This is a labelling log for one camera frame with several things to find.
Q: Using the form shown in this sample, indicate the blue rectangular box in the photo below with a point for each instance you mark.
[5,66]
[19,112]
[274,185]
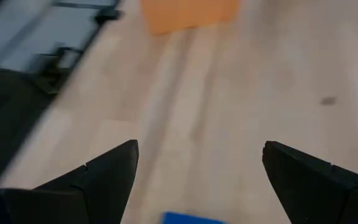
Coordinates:
[191,219]

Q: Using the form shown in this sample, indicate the orange translucent plastic bin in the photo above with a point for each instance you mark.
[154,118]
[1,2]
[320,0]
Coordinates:
[188,14]

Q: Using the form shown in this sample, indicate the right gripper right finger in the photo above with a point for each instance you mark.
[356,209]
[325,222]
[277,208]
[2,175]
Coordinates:
[315,193]

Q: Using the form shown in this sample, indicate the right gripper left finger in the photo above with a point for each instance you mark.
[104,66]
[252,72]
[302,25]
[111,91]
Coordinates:
[110,183]

